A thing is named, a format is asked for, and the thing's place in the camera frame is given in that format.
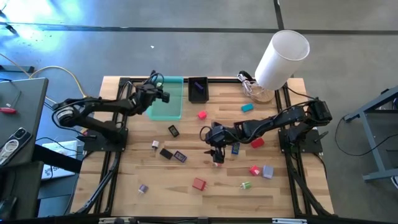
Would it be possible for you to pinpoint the red rectangular device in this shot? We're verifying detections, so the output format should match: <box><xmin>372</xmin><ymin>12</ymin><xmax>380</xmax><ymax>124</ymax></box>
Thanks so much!
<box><xmin>250</xmin><ymin>137</ymin><xmax>266</xmax><ymax>149</ymax></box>

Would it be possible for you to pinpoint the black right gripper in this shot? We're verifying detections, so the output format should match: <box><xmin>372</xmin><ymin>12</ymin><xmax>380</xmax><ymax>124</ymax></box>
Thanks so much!
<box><xmin>203</xmin><ymin>121</ymin><xmax>234</xmax><ymax>164</ymax></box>

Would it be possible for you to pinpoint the teal translucent plastic bin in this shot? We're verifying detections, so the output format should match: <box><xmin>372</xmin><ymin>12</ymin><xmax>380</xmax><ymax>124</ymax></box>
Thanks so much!
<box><xmin>145</xmin><ymin>75</ymin><xmax>185</xmax><ymax>122</ymax></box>

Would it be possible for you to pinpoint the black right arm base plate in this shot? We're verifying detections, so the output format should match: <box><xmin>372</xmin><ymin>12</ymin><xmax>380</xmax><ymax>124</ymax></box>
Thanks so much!
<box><xmin>277</xmin><ymin>128</ymin><xmax>324</xmax><ymax>154</ymax></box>

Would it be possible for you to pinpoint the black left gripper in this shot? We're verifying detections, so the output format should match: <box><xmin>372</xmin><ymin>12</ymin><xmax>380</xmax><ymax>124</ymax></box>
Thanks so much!
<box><xmin>134</xmin><ymin>81</ymin><xmax>171</xmax><ymax>110</ymax></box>

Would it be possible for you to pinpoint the white cardboard box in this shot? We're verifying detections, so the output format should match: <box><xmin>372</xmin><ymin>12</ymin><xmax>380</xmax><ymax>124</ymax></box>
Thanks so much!
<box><xmin>41</xmin><ymin>139</ymin><xmax>82</xmax><ymax>181</ymax></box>

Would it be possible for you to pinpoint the black front mounting bar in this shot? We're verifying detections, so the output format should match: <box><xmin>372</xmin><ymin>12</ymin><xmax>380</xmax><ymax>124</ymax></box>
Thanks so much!
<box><xmin>0</xmin><ymin>213</ymin><xmax>398</xmax><ymax>224</ymax></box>

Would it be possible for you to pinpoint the black floor cable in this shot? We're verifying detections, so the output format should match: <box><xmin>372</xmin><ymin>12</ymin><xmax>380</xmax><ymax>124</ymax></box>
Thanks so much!
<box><xmin>334</xmin><ymin>114</ymin><xmax>398</xmax><ymax>157</ymax></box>

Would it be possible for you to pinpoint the black desk support beam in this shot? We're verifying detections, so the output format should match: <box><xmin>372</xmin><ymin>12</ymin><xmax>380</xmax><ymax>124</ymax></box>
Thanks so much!
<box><xmin>30</xmin><ymin>143</ymin><xmax>83</xmax><ymax>174</ymax></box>

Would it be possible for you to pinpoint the large red wall charger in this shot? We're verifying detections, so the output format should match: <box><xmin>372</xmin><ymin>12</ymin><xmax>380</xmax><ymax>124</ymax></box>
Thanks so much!
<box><xmin>192</xmin><ymin>177</ymin><xmax>208</xmax><ymax>192</ymax></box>

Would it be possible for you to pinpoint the black aluminium rail frame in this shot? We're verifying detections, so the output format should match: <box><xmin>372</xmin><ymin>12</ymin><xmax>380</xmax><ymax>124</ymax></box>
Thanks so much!
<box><xmin>72</xmin><ymin>76</ymin><xmax>335</xmax><ymax>218</ymax></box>

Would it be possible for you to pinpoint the purple digital clock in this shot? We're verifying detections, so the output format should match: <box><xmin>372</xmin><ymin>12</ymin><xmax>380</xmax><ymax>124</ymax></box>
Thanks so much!
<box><xmin>173</xmin><ymin>150</ymin><xmax>188</xmax><ymax>164</ymax></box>

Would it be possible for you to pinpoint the black digital clock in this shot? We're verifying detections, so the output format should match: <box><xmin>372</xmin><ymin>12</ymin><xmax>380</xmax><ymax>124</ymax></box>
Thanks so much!
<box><xmin>167</xmin><ymin>124</ymin><xmax>180</xmax><ymax>138</ymax></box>

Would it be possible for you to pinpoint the red handled screwdriver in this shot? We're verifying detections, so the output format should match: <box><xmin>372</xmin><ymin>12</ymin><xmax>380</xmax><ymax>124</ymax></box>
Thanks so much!
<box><xmin>0</xmin><ymin>90</ymin><xmax>22</xmax><ymax>115</ymax></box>

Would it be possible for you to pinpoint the white coiled lamp cable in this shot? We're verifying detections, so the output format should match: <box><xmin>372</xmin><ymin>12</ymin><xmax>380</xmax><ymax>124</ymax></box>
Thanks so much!
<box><xmin>237</xmin><ymin>70</ymin><xmax>265</xmax><ymax>98</ymax></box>

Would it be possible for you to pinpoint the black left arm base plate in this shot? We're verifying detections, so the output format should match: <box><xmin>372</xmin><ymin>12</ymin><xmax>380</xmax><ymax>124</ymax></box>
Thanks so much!
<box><xmin>82</xmin><ymin>127</ymin><xmax>129</xmax><ymax>153</ymax></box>

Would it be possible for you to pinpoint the smartphone in clear case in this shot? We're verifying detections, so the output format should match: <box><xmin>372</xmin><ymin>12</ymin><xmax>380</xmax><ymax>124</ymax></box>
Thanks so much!
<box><xmin>0</xmin><ymin>126</ymin><xmax>33</xmax><ymax>166</ymax></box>

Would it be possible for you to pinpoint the dark grey side desk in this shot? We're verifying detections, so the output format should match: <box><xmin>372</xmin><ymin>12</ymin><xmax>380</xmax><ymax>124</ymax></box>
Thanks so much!
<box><xmin>0</xmin><ymin>77</ymin><xmax>50</xmax><ymax>170</ymax></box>

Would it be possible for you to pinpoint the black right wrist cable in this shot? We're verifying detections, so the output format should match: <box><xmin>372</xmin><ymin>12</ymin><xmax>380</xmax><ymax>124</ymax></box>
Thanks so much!
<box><xmin>199</xmin><ymin>125</ymin><xmax>214</xmax><ymax>142</ymax></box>

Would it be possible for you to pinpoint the white shade wooden base lamp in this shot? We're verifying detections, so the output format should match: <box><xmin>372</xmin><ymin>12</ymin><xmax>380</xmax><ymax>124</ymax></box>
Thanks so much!
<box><xmin>248</xmin><ymin>29</ymin><xmax>311</xmax><ymax>105</ymax></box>

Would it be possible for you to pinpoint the grey metal table frame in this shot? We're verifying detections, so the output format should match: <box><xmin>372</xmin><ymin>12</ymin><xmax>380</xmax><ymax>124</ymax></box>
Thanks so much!
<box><xmin>343</xmin><ymin>85</ymin><xmax>398</xmax><ymax>183</ymax></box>

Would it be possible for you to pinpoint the yellow power cable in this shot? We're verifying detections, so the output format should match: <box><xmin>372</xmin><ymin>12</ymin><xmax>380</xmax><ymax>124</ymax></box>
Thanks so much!
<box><xmin>0</xmin><ymin>52</ymin><xmax>90</xmax><ymax>99</ymax></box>

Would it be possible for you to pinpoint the small black mesh basket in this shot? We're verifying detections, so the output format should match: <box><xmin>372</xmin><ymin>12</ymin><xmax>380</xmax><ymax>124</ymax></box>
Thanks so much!
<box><xmin>187</xmin><ymin>76</ymin><xmax>210</xmax><ymax>105</ymax></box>

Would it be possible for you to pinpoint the lavender grey wall charger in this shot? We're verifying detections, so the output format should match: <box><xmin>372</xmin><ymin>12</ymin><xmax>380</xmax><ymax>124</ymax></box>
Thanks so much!
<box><xmin>262</xmin><ymin>165</ymin><xmax>275</xmax><ymax>180</ymax></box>

